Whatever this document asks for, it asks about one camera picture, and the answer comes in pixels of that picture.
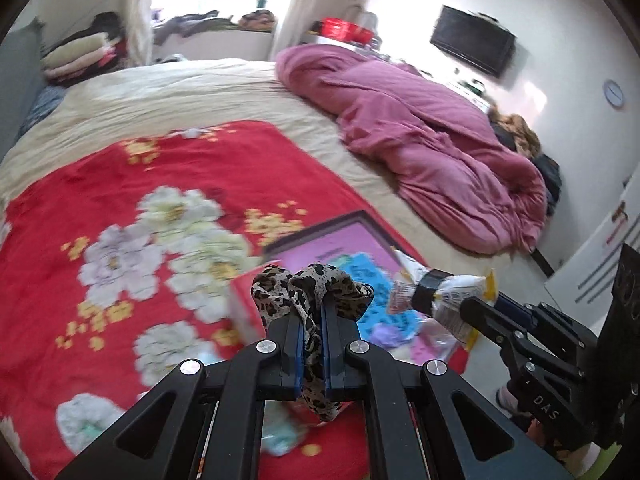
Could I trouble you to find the green white tissue pack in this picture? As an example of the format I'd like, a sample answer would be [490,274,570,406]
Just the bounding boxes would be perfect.
[262,401,307,457]

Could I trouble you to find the purple bow pompom hair tie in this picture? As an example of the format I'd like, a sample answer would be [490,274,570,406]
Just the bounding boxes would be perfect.
[366,322,409,351]

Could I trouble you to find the leopard print scrunchie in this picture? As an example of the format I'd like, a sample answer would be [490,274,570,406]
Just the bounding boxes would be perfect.
[250,263,375,422]

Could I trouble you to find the red tissue box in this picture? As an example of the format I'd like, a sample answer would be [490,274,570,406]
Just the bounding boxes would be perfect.
[228,260,281,344]

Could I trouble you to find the pink quilted duvet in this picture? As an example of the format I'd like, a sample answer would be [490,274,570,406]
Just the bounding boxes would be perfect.
[276,44,547,256]

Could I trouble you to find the pink shallow box tray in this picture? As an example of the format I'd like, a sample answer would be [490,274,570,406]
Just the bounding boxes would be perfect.
[262,210,469,373]

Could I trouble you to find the red floral blanket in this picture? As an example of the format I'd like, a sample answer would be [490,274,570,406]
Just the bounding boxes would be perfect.
[0,119,471,480]

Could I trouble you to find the brown clothes on chair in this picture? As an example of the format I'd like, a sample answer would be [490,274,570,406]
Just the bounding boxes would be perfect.
[488,106,541,158]

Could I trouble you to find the red bag on counter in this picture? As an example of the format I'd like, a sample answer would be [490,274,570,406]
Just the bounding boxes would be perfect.
[320,18,374,44]

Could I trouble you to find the beige bed sheet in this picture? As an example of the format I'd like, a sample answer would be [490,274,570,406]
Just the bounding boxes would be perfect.
[1,60,516,274]

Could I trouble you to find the white curtain right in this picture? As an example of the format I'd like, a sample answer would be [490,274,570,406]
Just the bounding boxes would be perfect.
[269,0,314,61]

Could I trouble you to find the white curtain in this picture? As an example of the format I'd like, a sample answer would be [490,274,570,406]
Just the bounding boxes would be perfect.
[269,0,314,61]
[122,0,154,67]

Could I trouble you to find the grey quilted headboard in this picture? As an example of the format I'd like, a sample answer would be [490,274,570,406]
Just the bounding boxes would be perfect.
[0,18,44,158]

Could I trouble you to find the clothes pile on windowsill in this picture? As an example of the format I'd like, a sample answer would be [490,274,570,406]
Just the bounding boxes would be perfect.
[154,9,277,46]

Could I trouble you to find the folded blankets stack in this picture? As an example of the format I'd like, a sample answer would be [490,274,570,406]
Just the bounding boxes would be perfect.
[41,11,127,88]

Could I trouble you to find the white curtain left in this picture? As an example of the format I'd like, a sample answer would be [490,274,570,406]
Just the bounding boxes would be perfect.
[122,0,154,67]

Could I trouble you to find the round wall clock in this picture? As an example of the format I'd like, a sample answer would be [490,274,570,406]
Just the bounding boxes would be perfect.
[603,79,626,110]

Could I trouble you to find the black wall television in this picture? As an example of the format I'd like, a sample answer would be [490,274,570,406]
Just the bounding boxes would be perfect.
[430,6,516,78]

